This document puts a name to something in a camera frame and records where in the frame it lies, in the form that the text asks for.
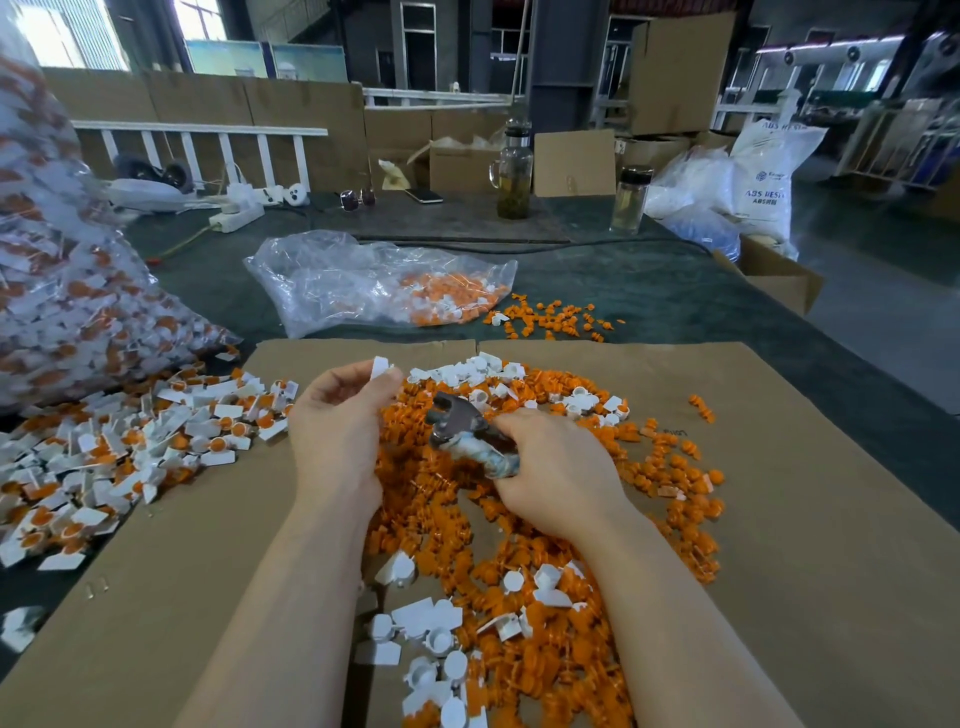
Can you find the white woven sack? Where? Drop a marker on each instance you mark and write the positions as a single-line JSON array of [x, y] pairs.
[[777, 176]]

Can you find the open cardboard box with paper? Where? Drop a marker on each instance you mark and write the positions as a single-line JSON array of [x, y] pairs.
[[456, 167]]

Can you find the pile of assembled white-orange parts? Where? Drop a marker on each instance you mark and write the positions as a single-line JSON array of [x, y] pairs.
[[93, 459]]

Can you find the pile of orange and white parts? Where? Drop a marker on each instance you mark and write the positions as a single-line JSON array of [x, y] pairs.
[[540, 600]]

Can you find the white railing frame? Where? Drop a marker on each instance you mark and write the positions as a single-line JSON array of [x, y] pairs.
[[203, 126]]

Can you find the flat brown cardboard panel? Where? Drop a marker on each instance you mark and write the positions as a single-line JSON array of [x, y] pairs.
[[576, 162]]

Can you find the clear blue plastic bag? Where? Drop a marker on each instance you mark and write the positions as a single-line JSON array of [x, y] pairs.
[[695, 206]]

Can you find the row of upright cardboard sheets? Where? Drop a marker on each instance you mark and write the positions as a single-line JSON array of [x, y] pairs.
[[327, 105]]

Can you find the large clear bag of seals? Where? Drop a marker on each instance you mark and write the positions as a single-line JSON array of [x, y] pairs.
[[78, 300]]

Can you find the open brown cardboard box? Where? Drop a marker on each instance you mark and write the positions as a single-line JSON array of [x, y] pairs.
[[770, 278]]

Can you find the glass bottle with black lid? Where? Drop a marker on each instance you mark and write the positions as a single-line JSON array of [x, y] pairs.
[[632, 198]]

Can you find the white power strip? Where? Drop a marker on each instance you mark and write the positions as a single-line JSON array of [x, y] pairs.
[[237, 213]]

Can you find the orange white plastic piece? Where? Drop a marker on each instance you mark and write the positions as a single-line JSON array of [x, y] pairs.
[[287, 390], [272, 428]]

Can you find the person's right hand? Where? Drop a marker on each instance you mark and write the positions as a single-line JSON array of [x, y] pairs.
[[563, 477]]

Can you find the person's left hand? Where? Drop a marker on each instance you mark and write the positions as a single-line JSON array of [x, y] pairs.
[[338, 435]]

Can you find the white metal rack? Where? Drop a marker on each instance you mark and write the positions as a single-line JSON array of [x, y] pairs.
[[903, 141]]

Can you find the tall brown cardboard box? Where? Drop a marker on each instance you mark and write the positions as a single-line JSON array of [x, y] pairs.
[[680, 75]]

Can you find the person's right forearm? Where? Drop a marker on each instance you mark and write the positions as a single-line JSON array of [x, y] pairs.
[[690, 657]]

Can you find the white oval plastic device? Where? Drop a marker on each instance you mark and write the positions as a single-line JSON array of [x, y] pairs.
[[146, 192]]

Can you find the glass tea jar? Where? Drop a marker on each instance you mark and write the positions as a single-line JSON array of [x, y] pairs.
[[515, 170]]

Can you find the black phone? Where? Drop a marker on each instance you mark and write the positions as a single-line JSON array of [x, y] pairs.
[[426, 195]]

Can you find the scatter of orange offcuts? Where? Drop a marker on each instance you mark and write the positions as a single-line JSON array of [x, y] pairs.
[[555, 318]]

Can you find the brown cardboard sheet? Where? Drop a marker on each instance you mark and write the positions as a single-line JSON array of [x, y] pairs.
[[165, 558], [867, 533]]

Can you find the dark steel pillar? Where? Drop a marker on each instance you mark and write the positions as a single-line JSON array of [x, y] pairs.
[[569, 66]]

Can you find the small clear plastic bag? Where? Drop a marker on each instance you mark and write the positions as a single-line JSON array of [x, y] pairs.
[[327, 282]]

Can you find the person's left forearm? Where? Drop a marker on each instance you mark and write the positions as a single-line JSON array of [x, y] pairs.
[[263, 642]]

